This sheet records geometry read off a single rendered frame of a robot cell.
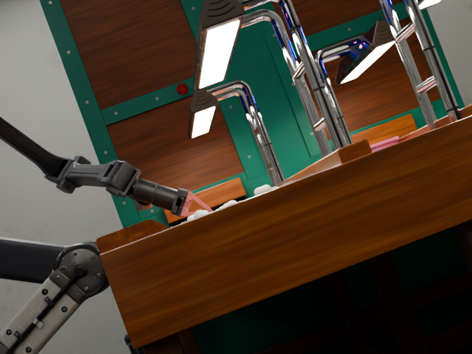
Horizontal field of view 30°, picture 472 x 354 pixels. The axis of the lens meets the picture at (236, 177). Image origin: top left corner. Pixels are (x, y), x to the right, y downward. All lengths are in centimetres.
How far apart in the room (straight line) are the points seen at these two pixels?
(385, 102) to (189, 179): 79
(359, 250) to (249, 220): 18
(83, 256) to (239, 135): 135
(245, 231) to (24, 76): 392
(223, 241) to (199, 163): 187
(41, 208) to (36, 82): 73
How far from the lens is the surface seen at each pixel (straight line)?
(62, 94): 517
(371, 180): 144
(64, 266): 206
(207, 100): 249
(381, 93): 339
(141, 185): 225
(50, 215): 514
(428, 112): 195
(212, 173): 326
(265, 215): 141
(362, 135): 327
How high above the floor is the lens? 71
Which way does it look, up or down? 3 degrees up
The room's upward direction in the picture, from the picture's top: 21 degrees counter-clockwise
